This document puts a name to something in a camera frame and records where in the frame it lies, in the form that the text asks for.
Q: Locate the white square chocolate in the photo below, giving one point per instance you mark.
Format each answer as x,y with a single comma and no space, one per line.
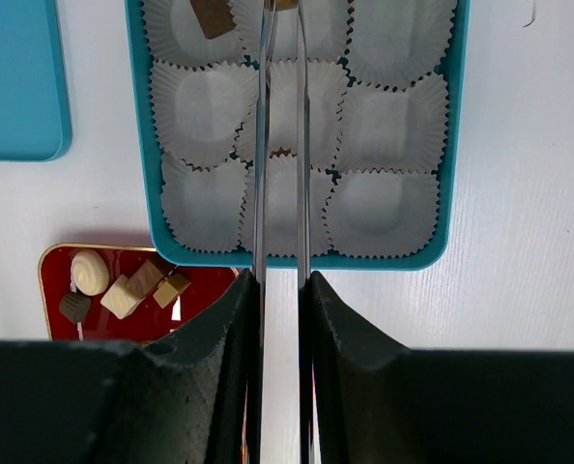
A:
119,299

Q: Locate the golden fluted chocolate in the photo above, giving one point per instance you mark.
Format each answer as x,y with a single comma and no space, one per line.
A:
283,5

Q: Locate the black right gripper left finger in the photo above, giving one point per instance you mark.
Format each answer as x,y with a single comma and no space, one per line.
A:
177,400

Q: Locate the teal tin lid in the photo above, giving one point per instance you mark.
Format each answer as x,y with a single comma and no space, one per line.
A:
35,119

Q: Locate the dark ridged cup chocolate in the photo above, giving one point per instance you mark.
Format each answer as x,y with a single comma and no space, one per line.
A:
75,306

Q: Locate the metal tongs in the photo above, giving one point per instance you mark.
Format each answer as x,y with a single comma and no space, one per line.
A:
259,252

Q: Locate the dark house-shaped chocolate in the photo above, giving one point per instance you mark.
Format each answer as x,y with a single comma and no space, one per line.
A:
214,17

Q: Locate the brown square chocolate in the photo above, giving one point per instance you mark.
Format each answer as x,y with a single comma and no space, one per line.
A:
147,277

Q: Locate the golden square chocolate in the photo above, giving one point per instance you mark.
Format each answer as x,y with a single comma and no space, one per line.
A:
170,289

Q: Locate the red rectangular tray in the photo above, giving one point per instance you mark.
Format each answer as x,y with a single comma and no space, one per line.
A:
150,321

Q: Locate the white paper cup liner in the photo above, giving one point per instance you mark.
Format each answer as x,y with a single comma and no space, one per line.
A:
381,214
403,130
327,88
174,35
197,112
281,215
202,208
325,27
395,42

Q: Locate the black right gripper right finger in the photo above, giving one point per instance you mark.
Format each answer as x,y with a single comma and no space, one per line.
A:
379,401

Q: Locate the white oval chocolate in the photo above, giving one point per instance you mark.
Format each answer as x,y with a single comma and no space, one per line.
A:
90,275

